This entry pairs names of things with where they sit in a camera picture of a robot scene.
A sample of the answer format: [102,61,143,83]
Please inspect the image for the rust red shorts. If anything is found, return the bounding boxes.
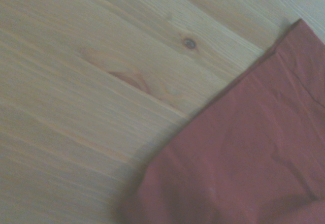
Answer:
[115,18,325,224]

